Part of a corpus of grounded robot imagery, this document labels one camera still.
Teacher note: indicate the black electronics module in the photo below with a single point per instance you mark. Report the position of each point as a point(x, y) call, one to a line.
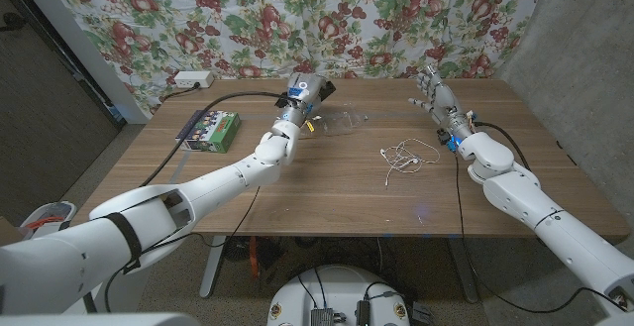
point(363, 313)

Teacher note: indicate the white table leg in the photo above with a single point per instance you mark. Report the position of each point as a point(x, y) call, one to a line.
point(213, 266)

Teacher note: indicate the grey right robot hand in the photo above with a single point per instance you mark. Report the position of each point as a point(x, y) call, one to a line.
point(443, 100)

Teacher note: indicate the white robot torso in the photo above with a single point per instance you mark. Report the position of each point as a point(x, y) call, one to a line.
point(337, 286)

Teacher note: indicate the clear plastic clamshell container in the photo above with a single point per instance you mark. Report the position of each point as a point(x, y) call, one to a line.
point(344, 122)

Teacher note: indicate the floral fruit print backdrop cloth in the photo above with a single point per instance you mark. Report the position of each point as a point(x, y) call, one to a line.
point(317, 19)

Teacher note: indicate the white power strip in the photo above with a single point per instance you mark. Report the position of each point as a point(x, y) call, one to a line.
point(193, 78)

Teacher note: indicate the black device under table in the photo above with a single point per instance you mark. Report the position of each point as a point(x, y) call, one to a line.
point(238, 249)

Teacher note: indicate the green puzzle box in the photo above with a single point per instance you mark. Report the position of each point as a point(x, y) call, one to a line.
point(208, 128)

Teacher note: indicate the grey electronics module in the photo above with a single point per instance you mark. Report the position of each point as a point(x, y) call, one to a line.
point(322, 317)

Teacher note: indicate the white plastic bin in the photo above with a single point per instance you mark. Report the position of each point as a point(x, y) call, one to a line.
point(49, 212)

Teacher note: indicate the grey table leg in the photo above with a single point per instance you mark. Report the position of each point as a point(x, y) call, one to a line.
point(463, 271)

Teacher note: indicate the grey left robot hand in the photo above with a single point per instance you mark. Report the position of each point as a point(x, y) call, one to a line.
point(304, 90)

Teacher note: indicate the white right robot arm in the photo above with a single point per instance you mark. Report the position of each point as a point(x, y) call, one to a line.
point(545, 217)

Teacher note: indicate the grey block beside torso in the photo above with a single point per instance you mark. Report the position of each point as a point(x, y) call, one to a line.
point(422, 313)

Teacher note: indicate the orange item in bin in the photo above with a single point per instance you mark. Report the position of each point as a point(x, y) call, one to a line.
point(44, 222)

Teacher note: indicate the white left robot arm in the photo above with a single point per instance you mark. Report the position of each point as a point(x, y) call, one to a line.
point(198, 192)

